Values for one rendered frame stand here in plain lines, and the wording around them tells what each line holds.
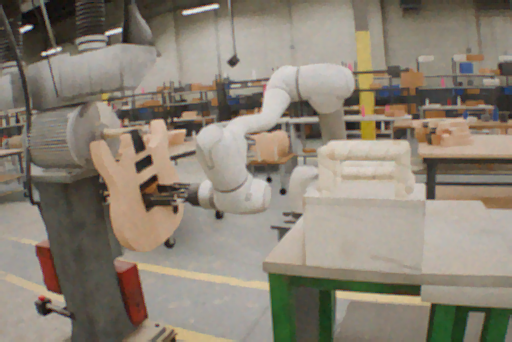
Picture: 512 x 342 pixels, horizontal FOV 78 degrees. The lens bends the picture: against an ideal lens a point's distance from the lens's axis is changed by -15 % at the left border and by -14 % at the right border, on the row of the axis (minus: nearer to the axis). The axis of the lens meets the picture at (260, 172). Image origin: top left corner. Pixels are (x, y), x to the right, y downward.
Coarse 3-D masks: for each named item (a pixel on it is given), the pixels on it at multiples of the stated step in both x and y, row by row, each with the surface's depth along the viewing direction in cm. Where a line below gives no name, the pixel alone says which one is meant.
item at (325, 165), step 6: (318, 156) 81; (324, 156) 79; (318, 162) 81; (324, 162) 80; (330, 162) 80; (324, 168) 80; (330, 168) 80; (324, 174) 80; (330, 174) 80; (324, 180) 80; (330, 180) 81; (324, 186) 81; (330, 186) 81; (324, 192) 81; (330, 192) 81
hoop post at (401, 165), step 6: (402, 156) 73; (408, 156) 73; (396, 162) 74; (402, 162) 73; (408, 162) 73; (396, 168) 74; (402, 168) 73; (408, 168) 73; (396, 174) 74; (402, 174) 73; (408, 174) 74; (396, 180) 75; (402, 180) 74; (408, 180) 74; (396, 186) 75; (402, 186) 74; (396, 192) 75; (402, 192) 74
